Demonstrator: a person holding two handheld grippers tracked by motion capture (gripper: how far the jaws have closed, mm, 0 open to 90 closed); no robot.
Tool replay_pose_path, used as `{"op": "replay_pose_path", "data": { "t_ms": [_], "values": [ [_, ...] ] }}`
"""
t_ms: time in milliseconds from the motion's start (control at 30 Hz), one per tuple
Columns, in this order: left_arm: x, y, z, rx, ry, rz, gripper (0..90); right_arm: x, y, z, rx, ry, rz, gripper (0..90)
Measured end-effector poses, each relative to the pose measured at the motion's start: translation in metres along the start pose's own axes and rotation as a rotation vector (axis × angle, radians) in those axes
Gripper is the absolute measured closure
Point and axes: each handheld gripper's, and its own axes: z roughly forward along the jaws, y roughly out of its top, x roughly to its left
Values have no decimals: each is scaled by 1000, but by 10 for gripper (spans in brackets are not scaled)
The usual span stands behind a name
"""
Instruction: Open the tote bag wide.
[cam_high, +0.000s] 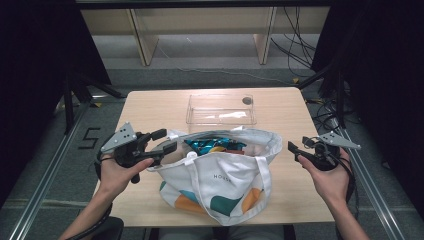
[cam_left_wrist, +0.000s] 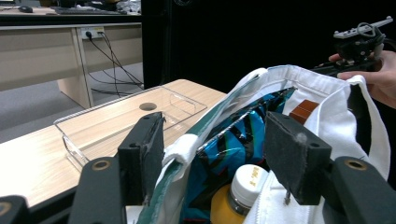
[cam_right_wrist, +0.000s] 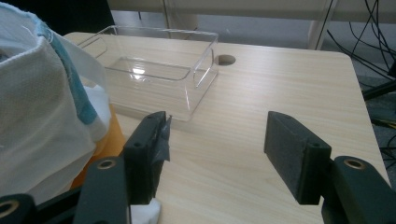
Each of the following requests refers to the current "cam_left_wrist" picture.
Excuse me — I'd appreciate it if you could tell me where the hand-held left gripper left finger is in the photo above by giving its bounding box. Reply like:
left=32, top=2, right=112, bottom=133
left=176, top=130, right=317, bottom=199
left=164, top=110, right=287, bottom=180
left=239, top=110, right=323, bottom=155
left=117, top=111, right=166, bottom=206

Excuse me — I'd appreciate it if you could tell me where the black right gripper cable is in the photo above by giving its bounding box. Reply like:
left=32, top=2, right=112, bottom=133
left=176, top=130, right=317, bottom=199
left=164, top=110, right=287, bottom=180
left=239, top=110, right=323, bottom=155
left=356, top=21, right=396, bottom=52

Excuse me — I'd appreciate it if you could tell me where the clear plastic container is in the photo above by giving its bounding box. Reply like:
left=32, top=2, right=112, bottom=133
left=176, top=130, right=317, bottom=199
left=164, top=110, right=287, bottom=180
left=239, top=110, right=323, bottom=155
left=53, top=85, right=208, bottom=172

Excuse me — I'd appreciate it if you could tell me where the orange juice bottle white cap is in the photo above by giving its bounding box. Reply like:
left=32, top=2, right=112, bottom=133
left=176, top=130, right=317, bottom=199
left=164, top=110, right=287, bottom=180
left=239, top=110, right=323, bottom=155
left=209, top=163, right=269, bottom=224

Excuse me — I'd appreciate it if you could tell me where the brown box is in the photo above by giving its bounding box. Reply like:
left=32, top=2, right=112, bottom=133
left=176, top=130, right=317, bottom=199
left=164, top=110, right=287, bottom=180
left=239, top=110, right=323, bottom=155
left=289, top=99, right=320, bottom=125

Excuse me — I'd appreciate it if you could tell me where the white canvas tote bag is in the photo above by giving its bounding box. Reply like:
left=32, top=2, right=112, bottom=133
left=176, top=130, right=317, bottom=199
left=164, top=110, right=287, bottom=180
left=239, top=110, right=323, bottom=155
left=136, top=64, right=391, bottom=224

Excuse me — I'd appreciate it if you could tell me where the blue chip bag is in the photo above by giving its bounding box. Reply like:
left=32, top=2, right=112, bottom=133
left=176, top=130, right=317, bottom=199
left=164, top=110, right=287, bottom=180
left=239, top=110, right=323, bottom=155
left=180, top=87, right=297, bottom=223

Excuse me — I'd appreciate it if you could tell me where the white wall socket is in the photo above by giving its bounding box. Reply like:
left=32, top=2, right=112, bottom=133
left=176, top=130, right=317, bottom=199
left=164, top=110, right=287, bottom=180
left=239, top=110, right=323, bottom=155
left=79, top=26, right=106, bottom=40

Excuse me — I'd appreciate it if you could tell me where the black keyboard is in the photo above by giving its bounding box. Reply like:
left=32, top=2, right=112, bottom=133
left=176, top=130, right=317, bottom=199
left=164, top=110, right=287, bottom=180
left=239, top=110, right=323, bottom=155
left=50, top=7, right=125, bottom=16

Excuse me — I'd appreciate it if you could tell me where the black power cable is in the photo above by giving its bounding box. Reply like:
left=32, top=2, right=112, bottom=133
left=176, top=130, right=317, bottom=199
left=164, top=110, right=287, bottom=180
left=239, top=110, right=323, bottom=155
left=88, top=31, right=145, bottom=97
left=85, top=31, right=145, bottom=91

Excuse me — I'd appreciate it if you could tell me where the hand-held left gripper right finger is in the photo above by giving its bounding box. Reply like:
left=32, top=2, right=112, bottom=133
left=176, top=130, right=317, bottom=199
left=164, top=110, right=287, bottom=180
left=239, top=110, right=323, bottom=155
left=264, top=111, right=332, bottom=205

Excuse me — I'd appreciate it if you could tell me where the beige office desk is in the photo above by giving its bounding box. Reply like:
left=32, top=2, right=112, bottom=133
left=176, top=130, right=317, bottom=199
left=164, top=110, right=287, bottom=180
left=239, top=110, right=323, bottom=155
left=0, top=6, right=144, bottom=110

